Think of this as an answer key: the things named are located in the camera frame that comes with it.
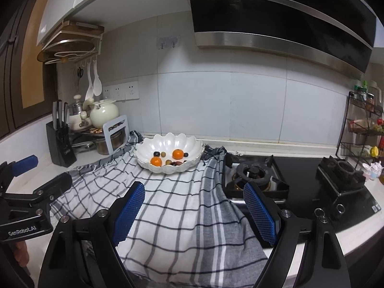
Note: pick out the steel wall hook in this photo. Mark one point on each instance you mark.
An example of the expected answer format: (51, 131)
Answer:
(168, 42)

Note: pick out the steel pot with lid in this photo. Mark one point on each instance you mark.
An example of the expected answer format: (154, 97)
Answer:
(76, 108)

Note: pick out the white wall socket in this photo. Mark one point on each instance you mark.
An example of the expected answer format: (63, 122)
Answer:
(132, 90)
(108, 91)
(119, 90)

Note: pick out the steel stove knob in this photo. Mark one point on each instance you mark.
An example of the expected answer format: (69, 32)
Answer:
(340, 207)
(319, 213)

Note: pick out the white wall rack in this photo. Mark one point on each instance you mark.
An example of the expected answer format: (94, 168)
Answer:
(97, 46)

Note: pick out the black white checked cloth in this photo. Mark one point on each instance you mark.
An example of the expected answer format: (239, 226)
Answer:
(180, 216)

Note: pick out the green capped bottle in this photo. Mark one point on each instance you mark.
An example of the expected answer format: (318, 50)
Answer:
(364, 85)

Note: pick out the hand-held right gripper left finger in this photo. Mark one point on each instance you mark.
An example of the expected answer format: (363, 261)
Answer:
(129, 213)

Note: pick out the steel stock pot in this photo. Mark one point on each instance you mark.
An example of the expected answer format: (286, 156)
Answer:
(112, 144)

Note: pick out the wooden trivet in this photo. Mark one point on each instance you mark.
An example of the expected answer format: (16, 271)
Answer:
(96, 130)

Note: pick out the black glass stove top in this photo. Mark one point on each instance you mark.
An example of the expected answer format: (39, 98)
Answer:
(300, 180)

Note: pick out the wooden cutting board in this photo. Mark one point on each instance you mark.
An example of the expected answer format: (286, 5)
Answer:
(85, 27)

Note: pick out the black knife block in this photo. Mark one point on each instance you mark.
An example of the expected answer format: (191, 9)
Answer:
(60, 147)

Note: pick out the red sauce bottle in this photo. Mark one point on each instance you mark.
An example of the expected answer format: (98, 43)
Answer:
(381, 142)

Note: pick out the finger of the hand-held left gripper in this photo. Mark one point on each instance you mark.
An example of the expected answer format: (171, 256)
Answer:
(57, 183)
(25, 163)

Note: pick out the brown wooden window frame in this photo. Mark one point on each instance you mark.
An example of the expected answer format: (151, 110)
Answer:
(18, 66)

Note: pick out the white rice paddle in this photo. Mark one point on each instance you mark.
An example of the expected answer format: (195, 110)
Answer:
(97, 82)

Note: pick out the cream saucepan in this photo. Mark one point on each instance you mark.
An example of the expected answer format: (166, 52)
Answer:
(79, 121)

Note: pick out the white pot stand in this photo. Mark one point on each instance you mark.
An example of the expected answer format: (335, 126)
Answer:
(105, 138)

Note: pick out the black scissors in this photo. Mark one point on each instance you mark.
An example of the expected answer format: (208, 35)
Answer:
(79, 72)

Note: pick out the white floral cup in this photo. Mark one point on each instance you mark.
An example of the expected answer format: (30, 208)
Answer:
(372, 169)

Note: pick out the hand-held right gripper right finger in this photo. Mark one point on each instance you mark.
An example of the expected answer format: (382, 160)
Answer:
(261, 216)

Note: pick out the white scalloped bowl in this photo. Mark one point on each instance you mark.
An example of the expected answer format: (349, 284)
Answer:
(168, 144)

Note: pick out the black gas burner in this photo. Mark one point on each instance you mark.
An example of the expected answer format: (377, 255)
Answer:
(345, 171)
(255, 174)

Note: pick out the yellow lemon-shaped bottle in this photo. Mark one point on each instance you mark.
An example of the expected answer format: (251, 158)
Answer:
(374, 150)

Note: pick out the person's left hand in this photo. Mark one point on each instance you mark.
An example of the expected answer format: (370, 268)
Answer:
(21, 252)

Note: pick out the orange mandarin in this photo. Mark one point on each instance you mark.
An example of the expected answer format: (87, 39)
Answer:
(156, 161)
(177, 154)

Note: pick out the black steel range hood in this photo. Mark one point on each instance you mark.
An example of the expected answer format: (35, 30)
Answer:
(270, 18)

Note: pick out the cream ceramic pot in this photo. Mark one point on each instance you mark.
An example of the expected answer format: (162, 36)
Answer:
(103, 114)

